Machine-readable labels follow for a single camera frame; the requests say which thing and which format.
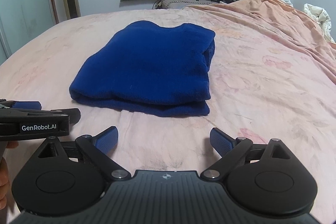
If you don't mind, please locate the blue knit sweater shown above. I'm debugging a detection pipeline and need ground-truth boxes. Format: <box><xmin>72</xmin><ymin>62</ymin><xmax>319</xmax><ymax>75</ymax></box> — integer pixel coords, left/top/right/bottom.
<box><xmin>69</xmin><ymin>20</ymin><xmax>215</xmax><ymax>117</ymax></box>

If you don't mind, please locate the person's left hand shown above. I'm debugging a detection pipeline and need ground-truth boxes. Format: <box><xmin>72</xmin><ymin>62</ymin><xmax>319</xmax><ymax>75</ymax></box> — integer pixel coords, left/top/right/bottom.
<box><xmin>0</xmin><ymin>157</ymin><xmax>10</xmax><ymax>210</ymax></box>

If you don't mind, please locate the pink floral bed sheet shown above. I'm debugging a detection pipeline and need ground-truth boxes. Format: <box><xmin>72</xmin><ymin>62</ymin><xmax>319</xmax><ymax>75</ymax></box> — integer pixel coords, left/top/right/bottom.
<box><xmin>1</xmin><ymin>6</ymin><xmax>335</xmax><ymax>223</ymax></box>

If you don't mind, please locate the orange blanket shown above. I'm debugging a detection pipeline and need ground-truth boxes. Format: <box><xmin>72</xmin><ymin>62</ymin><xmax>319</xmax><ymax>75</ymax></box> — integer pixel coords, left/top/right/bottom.
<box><xmin>188</xmin><ymin>0</ymin><xmax>335</xmax><ymax>83</ymax></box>

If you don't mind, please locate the beige patterned pillow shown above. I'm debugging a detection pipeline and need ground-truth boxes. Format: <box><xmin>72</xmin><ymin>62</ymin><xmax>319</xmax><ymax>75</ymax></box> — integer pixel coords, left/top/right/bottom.
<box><xmin>152</xmin><ymin>0</ymin><xmax>218</xmax><ymax>10</ymax></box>

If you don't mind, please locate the white fluffy blanket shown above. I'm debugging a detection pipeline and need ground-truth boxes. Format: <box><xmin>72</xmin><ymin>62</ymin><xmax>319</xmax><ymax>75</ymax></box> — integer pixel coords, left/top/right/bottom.
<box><xmin>303</xmin><ymin>3</ymin><xmax>335</xmax><ymax>44</ymax></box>

